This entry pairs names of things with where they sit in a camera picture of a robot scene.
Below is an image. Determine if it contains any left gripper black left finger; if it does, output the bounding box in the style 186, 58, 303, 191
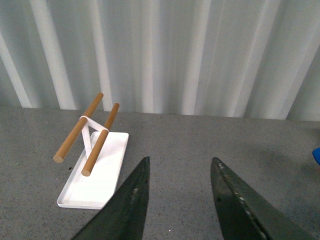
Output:
73, 156, 150, 240

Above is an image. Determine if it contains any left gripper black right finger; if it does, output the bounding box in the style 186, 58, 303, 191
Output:
210, 157, 313, 240

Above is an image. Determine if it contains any blue microfiber cloth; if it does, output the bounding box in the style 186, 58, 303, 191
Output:
312, 147, 320, 165

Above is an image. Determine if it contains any white rack with wooden bars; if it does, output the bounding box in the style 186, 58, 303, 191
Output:
53, 93, 129, 210

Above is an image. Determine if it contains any white pleated curtain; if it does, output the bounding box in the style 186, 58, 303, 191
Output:
0, 0, 320, 121

